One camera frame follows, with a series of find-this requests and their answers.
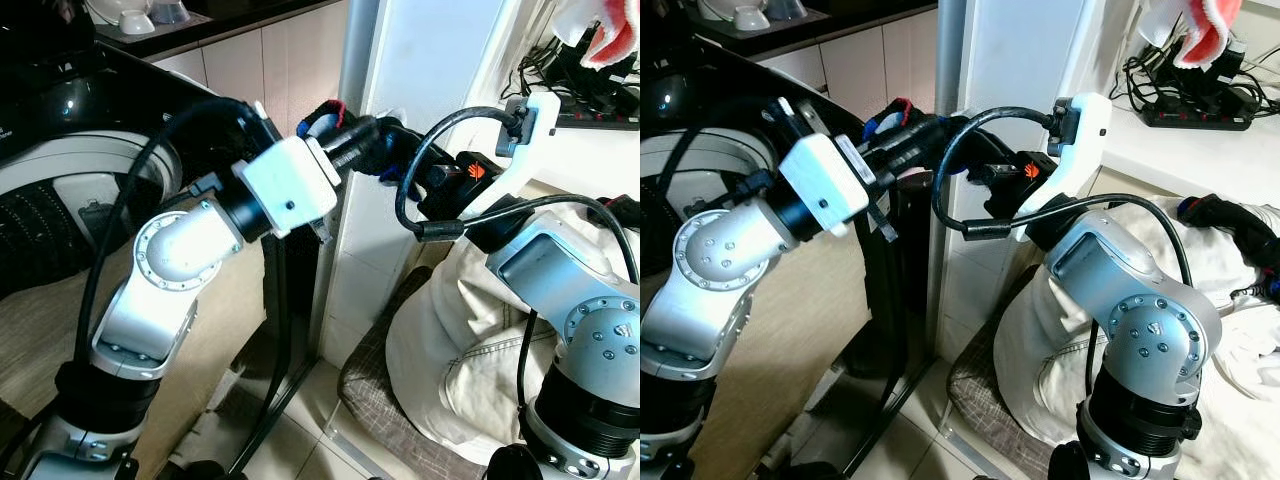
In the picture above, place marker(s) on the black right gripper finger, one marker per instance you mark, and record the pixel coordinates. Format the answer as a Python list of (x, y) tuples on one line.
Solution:
[(965, 172), (420, 175)]

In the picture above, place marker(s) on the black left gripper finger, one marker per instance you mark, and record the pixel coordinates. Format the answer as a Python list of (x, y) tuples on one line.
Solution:
[(395, 145), (940, 145)]

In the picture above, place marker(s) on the black sock red blue cuff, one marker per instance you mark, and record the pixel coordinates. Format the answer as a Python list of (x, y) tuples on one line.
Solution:
[(320, 115), (890, 112)]

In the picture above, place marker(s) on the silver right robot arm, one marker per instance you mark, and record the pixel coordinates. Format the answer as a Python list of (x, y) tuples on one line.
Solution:
[(590, 330), (1140, 330)]

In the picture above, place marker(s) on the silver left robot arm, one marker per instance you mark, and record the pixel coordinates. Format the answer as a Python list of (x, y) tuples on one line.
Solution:
[(150, 300), (720, 260)]

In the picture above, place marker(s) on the black washing machine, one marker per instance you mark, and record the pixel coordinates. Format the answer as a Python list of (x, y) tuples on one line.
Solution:
[(700, 100), (60, 100)]

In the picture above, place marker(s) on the cream white jacket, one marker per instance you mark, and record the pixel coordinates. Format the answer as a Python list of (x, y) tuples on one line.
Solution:
[(1050, 350), (450, 350)]

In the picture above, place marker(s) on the small white bowl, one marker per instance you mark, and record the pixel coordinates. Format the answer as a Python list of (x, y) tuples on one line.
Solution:
[(752, 18), (135, 22)]

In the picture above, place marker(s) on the pink and white towel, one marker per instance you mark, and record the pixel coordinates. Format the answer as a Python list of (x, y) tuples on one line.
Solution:
[(1205, 35), (615, 40)]

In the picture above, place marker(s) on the chair with grey patterned cover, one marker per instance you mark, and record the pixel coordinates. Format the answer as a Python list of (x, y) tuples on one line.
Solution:
[(985, 400), (380, 400)]

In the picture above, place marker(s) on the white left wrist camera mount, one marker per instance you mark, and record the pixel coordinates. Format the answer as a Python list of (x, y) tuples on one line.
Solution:
[(285, 185), (830, 180)]

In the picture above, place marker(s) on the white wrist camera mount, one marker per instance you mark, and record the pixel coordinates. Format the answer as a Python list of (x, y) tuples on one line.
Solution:
[(285, 185), (1085, 140), (830, 180), (540, 130)]

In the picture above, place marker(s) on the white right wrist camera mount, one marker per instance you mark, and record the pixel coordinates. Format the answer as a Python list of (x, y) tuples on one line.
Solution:
[(540, 130), (1085, 140)]

